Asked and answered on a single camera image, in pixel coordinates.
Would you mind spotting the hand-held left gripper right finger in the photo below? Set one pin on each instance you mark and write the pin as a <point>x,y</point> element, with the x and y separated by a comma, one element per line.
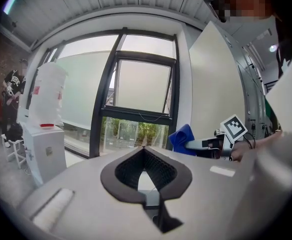
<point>205,196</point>

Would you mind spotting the grey metal locker cabinet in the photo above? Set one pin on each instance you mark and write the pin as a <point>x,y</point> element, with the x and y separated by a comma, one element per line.
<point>218,84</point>

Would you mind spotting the white cabinet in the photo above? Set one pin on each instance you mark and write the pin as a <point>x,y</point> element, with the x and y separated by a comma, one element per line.
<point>48,154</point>

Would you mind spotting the person's right forearm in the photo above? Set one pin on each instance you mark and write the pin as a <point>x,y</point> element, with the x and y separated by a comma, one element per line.
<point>260,141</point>

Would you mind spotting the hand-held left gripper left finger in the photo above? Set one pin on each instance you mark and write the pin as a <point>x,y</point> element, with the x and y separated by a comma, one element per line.
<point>86,184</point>

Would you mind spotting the person's black star shirt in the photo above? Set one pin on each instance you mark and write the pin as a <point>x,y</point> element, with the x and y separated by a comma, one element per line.
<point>289,59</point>

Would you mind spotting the black awning window sash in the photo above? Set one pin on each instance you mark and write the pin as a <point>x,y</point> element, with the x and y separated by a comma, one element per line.
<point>145,54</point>

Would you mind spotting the white chair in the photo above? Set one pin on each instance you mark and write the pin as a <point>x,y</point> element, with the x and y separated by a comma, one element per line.
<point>14,149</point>

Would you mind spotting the black bag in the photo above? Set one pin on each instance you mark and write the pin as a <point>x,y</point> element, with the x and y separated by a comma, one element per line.
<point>14,131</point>

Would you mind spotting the black window frame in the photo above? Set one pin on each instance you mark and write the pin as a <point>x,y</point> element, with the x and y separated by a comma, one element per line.
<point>98,109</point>

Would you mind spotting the small frosted window pane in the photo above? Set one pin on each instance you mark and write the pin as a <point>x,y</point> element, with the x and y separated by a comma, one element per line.
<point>148,45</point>

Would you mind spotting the clear window glass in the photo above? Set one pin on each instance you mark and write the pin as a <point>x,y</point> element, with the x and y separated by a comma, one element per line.
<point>125,134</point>

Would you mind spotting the person's head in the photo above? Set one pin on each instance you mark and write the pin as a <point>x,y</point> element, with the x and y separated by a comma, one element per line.
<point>243,1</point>

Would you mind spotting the large half-frosted window pane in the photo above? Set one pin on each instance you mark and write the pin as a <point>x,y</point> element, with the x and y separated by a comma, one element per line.
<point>86,89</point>

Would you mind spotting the blue cloth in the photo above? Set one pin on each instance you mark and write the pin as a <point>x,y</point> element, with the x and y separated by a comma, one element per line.
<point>182,139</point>

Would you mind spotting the red flat box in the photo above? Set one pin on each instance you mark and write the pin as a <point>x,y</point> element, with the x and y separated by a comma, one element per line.
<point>47,125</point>

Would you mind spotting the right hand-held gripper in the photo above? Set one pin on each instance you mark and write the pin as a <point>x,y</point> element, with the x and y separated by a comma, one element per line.
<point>234,129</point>

